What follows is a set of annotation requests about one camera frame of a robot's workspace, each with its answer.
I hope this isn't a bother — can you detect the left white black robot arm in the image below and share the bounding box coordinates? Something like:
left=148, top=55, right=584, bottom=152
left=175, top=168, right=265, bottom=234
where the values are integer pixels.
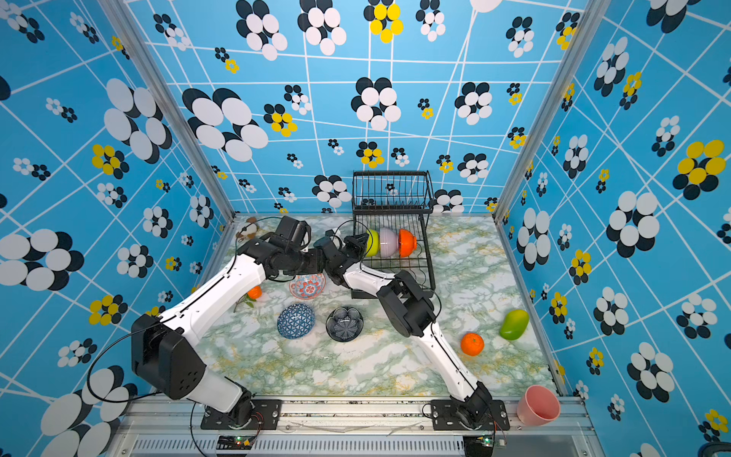
left=131, top=216, right=324, bottom=422

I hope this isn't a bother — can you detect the black wire dish rack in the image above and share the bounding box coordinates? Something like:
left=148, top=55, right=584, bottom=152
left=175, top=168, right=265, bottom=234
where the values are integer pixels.
left=352, top=171, right=436, bottom=289

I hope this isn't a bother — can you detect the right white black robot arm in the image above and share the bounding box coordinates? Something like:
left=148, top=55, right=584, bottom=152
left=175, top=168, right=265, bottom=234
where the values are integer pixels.
left=306, top=236, right=497, bottom=430

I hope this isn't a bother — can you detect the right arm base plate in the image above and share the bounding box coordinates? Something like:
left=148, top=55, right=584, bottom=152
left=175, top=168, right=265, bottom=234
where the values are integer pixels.
left=428, top=399, right=511, bottom=431

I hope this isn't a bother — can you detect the small plush toy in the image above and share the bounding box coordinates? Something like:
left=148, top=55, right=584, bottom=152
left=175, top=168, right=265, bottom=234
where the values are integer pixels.
left=235, top=216, right=259, bottom=243

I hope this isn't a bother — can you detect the blue patterned bowl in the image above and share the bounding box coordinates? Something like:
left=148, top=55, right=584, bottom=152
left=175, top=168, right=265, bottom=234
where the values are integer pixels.
left=277, top=303, right=315, bottom=340

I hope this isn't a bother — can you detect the left circuit board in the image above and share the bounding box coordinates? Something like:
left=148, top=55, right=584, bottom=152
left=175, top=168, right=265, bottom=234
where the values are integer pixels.
left=216, top=435, right=256, bottom=451

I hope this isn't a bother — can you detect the circuit board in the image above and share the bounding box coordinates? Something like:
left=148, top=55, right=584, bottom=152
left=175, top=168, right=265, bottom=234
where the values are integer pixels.
left=463, top=436, right=494, bottom=457
left=216, top=435, right=256, bottom=451

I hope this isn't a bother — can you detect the red white patterned bowl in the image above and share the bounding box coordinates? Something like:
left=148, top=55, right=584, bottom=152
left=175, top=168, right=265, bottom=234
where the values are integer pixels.
left=289, top=273, right=327, bottom=300

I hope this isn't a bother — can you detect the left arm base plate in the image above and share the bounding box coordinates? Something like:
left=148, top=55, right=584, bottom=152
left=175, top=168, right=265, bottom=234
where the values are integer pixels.
left=201, top=398, right=283, bottom=431

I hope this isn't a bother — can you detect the lilac plastic bowl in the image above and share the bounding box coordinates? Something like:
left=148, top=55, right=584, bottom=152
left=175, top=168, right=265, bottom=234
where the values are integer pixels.
left=379, top=228, right=399, bottom=258

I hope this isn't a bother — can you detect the black patterned bowl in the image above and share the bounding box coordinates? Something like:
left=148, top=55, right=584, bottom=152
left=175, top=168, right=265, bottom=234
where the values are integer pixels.
left=326, top=307, right=364, bottom=343

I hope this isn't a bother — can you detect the orange plastic bowl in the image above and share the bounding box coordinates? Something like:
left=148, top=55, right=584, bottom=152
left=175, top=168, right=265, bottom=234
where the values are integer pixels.
left=398, top=228, right=418, bottom=258

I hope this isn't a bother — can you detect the green mango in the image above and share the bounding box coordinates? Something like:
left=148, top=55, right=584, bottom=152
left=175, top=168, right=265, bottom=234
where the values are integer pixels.
left=499, top=310, right=530, bottom=341

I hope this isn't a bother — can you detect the orange fruit right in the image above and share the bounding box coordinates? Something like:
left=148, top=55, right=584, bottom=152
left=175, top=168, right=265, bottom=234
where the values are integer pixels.
left=461, top=332, right=485, bottom=357

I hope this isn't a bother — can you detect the pink plastic cup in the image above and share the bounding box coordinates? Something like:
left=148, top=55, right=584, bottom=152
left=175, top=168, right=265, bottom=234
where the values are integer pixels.
left=516, top=385, right=562, bottom=427

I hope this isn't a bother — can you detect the right circuit board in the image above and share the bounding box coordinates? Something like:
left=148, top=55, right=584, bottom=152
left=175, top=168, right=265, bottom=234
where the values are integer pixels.
left=463, top=436, right=494, bottom=457

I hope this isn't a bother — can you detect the lime green bowl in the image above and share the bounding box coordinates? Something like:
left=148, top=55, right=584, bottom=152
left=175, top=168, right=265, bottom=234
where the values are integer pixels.
left=365, top=228, right=381, bottom=258

